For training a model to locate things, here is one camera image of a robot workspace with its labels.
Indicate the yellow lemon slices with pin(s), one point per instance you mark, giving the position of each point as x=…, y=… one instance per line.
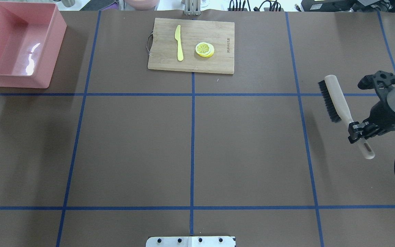
x=205, y=49

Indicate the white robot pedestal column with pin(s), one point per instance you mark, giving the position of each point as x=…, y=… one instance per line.
x=191, y=241

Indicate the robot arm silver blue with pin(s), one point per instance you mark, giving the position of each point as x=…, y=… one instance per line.
x=381, y=119

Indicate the bamboo cutting board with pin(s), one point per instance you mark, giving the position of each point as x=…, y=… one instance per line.
x=163, y=52

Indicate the pink bowl with clear items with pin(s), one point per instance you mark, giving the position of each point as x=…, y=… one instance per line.
x=142, y=4

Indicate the yellow plastic knife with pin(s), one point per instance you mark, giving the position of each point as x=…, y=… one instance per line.
x=177, y=37

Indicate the aluminium frame post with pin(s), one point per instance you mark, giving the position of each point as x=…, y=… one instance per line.
x=192, y=7

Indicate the beige hand brush black bristles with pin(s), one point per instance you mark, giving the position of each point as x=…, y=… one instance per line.
x=338, y=110

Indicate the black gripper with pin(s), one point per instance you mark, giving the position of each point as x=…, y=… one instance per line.
x=382, y=116

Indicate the pink plastic bin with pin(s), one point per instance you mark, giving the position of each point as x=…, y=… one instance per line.
x=31, y=35

